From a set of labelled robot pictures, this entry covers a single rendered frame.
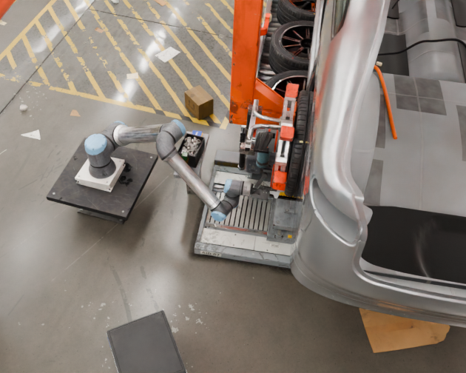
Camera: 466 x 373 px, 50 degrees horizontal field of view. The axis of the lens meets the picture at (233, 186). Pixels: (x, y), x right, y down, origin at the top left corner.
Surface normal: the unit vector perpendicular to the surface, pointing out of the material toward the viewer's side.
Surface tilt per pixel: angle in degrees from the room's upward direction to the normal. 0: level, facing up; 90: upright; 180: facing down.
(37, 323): 0
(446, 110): 5
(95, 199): 0
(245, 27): 90
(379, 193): 19
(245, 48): 90
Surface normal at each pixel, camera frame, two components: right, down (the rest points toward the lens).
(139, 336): 0.04, -0.62
